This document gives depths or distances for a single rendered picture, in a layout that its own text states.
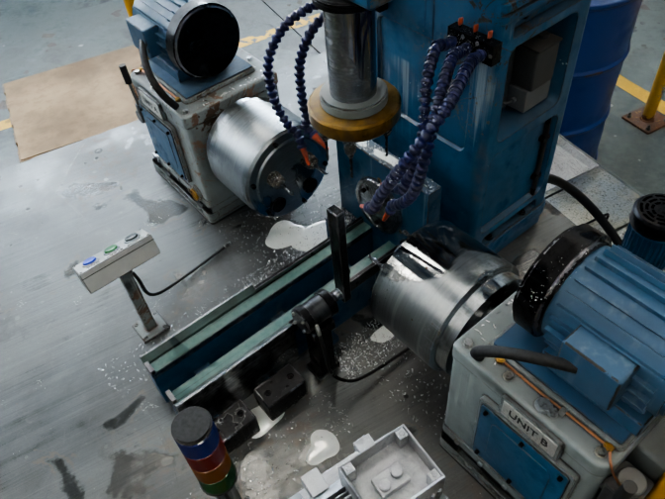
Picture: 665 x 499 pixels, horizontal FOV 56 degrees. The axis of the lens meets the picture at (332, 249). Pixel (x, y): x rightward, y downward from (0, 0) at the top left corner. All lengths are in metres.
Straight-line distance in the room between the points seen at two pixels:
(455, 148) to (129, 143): 1.18
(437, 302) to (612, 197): 1.42
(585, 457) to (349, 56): 0.73
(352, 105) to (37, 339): 0.98
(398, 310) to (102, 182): 1.16
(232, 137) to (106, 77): 2.43
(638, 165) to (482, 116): 2.10
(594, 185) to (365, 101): 1.44
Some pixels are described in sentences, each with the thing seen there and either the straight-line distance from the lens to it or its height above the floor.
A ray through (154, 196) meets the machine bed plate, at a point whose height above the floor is 0.80.
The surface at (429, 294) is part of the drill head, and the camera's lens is 1.14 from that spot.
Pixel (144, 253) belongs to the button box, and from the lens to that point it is 1.43.
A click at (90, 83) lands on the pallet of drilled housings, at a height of 0.15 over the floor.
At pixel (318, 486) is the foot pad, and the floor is 1.07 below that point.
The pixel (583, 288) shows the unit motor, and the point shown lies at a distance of 0.93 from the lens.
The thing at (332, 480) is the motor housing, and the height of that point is 1.06.
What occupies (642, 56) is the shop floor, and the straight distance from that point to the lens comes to 4.12.
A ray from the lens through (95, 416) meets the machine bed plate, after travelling 1.53.
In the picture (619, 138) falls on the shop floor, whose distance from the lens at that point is 3.46.
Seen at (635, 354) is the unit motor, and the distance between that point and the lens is 0.91.
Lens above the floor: 2.04
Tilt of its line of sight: 48 degrees down
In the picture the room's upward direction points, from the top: 6 degrees counter-clockwise
